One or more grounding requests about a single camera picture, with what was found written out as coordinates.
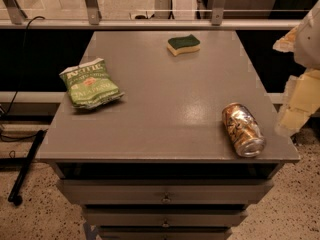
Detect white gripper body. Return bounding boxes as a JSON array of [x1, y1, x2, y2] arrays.
[[294, 0, 320, 69]]

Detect black cable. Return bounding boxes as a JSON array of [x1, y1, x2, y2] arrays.
[[0, 15, 46, 143]]

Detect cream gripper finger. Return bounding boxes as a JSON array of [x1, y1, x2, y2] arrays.
[[273, 26, 298, 53], [275, 68, 320, 137]]

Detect grey drawer cabinet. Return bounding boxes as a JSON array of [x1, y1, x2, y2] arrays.
[[37, 31, 299, 240]]

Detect metal railing frame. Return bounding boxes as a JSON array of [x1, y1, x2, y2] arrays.
[[0, 0, 320, 31]]

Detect green and yellow sponge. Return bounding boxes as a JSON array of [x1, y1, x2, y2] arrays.
[[167, 34, 200, 56]]

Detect black rod on floor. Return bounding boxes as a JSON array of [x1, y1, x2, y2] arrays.
[[8, 130, 45, 206]]

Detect green chip bag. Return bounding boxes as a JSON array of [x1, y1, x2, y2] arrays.
[[59, 58, 124, 110]]

